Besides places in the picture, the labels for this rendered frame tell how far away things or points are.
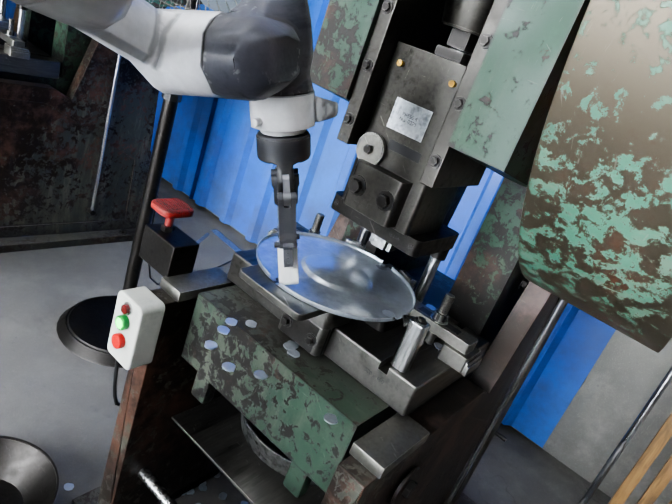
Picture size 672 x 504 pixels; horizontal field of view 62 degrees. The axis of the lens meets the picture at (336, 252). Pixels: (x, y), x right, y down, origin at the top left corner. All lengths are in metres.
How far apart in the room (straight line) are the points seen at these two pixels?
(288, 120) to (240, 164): 2.15
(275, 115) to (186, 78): 0.12
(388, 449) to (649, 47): 0.62
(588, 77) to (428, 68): 0.44
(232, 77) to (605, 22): 0.37
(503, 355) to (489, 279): 0.17
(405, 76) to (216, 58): 0.38
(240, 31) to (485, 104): 0.36
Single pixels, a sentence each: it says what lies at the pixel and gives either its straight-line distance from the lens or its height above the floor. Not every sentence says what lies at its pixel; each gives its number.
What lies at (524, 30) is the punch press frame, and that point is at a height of 1.24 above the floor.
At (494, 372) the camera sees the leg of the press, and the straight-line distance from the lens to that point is 1.24.
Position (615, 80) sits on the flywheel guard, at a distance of 0.52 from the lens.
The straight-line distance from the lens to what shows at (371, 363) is 0.94.
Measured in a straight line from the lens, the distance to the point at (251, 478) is 1.22.
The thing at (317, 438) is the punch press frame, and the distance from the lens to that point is 0.94.
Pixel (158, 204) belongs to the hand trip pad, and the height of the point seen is 0.76.
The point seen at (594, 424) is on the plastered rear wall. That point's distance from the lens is 2.26.
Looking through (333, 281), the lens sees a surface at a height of 0.79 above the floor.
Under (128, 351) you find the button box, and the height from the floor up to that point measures 0.53.
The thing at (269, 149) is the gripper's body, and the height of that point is 0.99.
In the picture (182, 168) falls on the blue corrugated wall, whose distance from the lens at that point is 3.24.
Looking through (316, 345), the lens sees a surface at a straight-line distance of 0.97.
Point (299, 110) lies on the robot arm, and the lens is 0.74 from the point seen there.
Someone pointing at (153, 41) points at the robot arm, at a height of 1.08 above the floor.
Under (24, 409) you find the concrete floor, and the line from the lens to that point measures 1.74.
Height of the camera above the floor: 1.18
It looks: 22 degrees down
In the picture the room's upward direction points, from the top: 20 degrees clockwise
